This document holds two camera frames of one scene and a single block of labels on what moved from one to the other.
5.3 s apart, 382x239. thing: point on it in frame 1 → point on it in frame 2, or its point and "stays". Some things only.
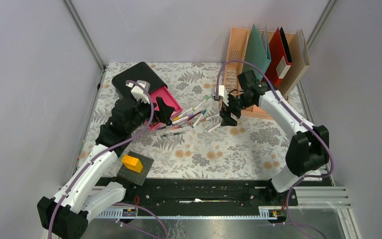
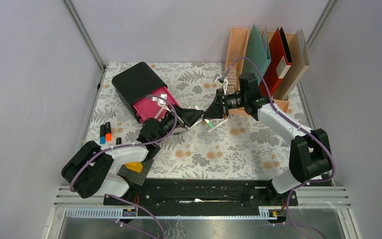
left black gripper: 164,112 → 190,116
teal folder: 257,53 stays
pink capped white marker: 214,127 stays
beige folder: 300,62 stays
